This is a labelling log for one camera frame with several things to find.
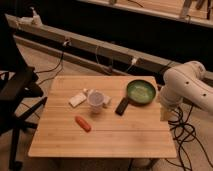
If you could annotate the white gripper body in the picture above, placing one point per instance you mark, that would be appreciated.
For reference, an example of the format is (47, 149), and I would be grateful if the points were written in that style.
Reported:
(166, 112)

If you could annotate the white sponge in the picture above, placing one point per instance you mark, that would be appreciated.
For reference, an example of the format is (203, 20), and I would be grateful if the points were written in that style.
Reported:
(77, 99)

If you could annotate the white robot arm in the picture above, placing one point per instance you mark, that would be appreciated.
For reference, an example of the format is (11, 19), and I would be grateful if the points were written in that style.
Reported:
(185, 81)

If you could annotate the small white object behind cup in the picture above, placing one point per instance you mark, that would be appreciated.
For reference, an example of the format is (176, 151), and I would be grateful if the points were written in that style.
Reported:
(106, 101)

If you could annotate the orange toy carrot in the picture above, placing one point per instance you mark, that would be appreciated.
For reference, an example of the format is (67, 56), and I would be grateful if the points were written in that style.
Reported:
(83, 124)

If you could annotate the black office chair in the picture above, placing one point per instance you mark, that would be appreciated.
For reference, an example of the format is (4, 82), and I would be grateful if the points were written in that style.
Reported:
(17, 81)

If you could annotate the white device on ledge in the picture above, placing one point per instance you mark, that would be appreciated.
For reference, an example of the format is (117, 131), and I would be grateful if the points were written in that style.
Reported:
(35, 19)

